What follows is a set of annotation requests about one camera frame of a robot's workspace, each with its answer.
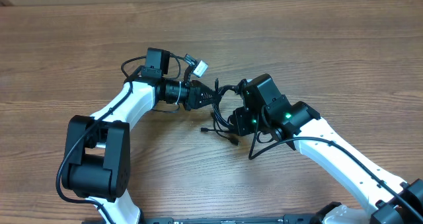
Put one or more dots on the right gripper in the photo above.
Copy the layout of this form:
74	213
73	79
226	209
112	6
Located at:
238	122

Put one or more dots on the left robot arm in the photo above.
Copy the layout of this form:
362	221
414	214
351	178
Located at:
96	164

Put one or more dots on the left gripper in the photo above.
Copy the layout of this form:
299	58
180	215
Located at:
195	88

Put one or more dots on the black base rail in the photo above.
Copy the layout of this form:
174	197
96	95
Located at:
303	218

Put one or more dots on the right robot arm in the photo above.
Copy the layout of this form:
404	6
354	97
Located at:
384	197

